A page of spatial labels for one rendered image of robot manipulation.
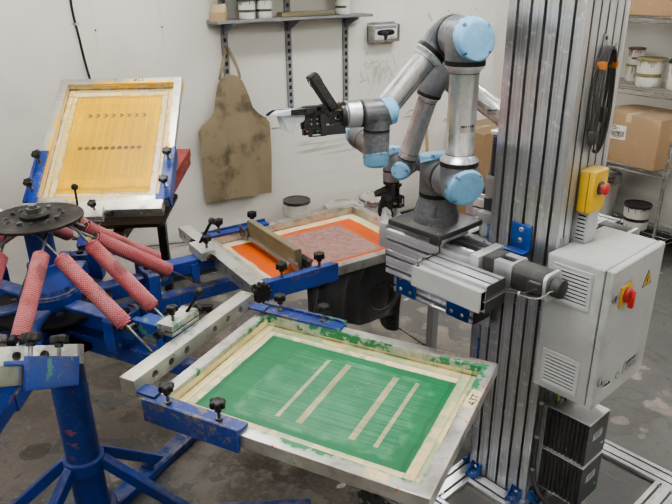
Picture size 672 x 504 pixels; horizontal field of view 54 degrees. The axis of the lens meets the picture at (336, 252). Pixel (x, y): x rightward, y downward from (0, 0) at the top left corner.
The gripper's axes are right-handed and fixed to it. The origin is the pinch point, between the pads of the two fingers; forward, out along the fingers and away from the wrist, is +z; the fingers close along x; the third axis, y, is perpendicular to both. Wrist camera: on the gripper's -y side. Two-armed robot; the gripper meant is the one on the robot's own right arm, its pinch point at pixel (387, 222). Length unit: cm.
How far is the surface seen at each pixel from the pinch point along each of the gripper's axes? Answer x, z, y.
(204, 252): -90, -9, 6
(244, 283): -85, -5, 29
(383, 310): -18.8, 29.0, 22.6
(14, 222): -149, -33, 2
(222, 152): 5, 9, -193
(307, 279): -60, 0, 30
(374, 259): -28.8, 0.4, 29.2
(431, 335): 17, 57, 14
